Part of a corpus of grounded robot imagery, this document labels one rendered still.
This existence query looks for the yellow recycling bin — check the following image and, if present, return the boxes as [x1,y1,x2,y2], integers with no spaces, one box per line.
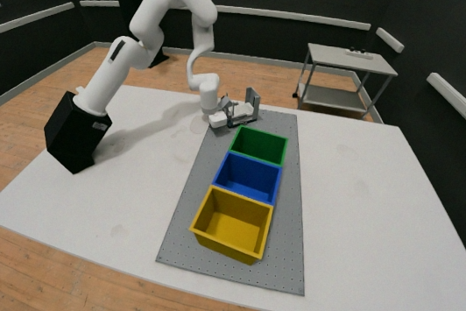
[189,185,273,265]

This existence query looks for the green bin with label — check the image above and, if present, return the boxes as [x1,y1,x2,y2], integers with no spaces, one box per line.
[228,125,288,167]

